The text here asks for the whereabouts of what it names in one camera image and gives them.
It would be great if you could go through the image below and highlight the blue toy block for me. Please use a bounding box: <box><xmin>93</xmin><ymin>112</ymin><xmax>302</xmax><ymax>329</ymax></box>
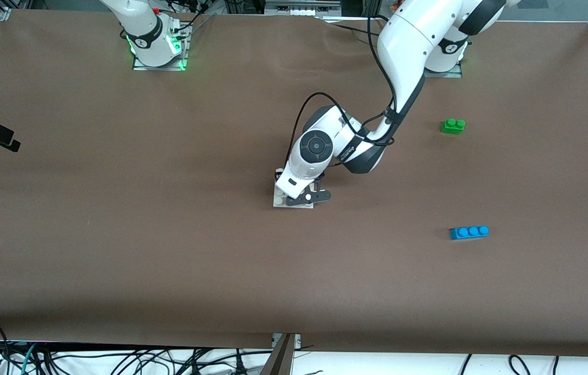
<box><xmin>450</xmin><ymin>226</ymin><xmax>489</xmax><ymax>241</ymax></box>

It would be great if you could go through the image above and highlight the white studded base plate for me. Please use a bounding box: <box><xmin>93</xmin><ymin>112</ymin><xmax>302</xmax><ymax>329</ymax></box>
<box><xmin>273</xmin><ymin>169</ymin><xmax>314</xmax><ymax>209</ymax></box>

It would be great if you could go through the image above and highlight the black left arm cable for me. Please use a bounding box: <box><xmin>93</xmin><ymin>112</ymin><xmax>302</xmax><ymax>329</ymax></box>
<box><xmin>286</xmin><ymin>18</ymin><xmax>404</xmax><ymax>167</ymax></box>

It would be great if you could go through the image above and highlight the brown table cover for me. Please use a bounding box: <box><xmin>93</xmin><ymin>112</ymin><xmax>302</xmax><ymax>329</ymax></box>
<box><xmin>0</xmin><ymin>9</ymin><xmax>588</xmax><ymax>358</ymax></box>

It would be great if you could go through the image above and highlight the long black base cable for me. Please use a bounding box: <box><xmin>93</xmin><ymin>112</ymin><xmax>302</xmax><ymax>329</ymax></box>
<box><xmin>332</xmin><ymin>23</ymin><xmax>379</xmax><ymax>37</ymax></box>

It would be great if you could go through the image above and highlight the black cable bundle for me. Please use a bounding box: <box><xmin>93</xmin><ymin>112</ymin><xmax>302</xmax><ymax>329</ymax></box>
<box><xmin>161</xmin><ymin>0</ymin><xmax>216</xmax><ymax>37</ymax></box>

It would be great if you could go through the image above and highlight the black looped thin cable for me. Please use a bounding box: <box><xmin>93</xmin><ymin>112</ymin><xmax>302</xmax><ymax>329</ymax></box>
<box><xmin>508</xmin><ymin>355</ymin><xmax>532</xmax><ymax>375</ymax></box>

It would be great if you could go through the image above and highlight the teal floor cable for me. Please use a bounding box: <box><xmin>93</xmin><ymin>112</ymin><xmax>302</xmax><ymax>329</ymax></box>
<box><xmin>20</xmin><ymin>343</ymin><xmax>38</xmax><ymax>375</ymax></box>

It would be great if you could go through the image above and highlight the aluminium profile post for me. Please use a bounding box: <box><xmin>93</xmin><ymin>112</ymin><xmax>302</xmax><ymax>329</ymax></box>
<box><xmin>260</xmin><ymin>333</ymin><xmax>295</xmax><ymax>375</ymax></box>

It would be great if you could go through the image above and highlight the white power strip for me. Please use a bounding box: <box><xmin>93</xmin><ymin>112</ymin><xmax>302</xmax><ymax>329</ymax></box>
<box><xmin>265</xmin><ymin>0</ymin><xmax>341</xmax><ymax>16</ymax></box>

